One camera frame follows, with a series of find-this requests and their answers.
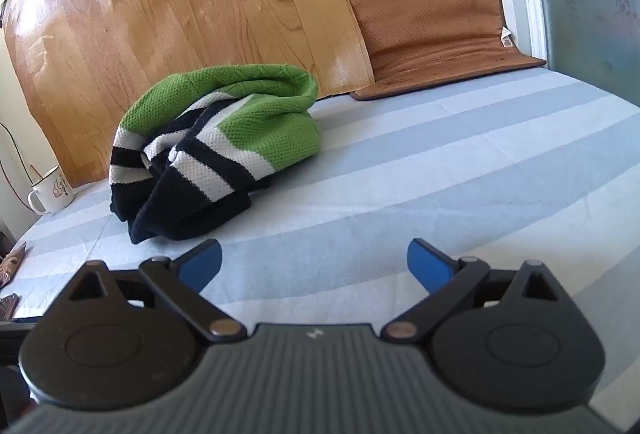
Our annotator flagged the striped blue bed sheet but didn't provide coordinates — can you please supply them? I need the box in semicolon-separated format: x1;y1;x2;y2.
10;64;640;350

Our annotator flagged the white mug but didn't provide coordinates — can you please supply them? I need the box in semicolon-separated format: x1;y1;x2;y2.
27;165;76;216

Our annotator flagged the wood-pattern board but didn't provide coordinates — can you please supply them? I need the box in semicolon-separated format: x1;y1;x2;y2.
2;0;376;187

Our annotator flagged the brown floor mat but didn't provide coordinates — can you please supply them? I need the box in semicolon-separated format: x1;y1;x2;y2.
335;0;547;101

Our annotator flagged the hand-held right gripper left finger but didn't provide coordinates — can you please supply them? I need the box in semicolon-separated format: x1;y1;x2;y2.
67;239;246;345

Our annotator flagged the green navy white striped sweater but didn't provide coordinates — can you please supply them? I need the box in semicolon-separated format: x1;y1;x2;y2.
109;63;322;245

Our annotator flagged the small brown object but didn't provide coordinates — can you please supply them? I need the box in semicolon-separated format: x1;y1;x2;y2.
0;241;27;286

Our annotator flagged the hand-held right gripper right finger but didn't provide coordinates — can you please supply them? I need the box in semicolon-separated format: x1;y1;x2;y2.
382;238;561;345

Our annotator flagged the thin black cable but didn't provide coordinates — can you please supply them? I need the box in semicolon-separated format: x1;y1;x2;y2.
0;120;32;215

